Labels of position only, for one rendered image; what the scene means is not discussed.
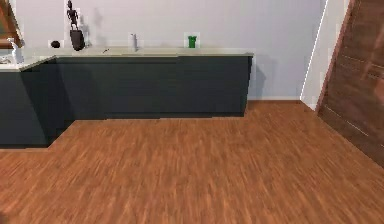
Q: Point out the white spray bottle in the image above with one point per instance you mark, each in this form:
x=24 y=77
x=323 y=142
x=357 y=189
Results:
x=15 y=51

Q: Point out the dark figurine statue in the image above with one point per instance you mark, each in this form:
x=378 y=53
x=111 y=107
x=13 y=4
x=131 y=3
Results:
x=72 y=15

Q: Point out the green cup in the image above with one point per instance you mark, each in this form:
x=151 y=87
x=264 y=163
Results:
x=192 y=41

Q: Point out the small dark round object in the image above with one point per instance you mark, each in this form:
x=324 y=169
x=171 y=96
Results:
x=55 y=44

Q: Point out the dark brown vase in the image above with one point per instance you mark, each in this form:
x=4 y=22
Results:
x=77 y=40

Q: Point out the dark kitchen counter cabinet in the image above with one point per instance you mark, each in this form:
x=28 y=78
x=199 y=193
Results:
x=150 y=86

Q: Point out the small dark utensil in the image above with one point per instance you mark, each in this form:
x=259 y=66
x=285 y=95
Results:
x=105 y=51

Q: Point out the grey sink faucet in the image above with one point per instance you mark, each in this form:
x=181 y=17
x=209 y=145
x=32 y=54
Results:
x=134 y=41

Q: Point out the brown wooden room door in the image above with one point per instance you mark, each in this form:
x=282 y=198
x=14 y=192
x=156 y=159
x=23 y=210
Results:
x=358 y=83

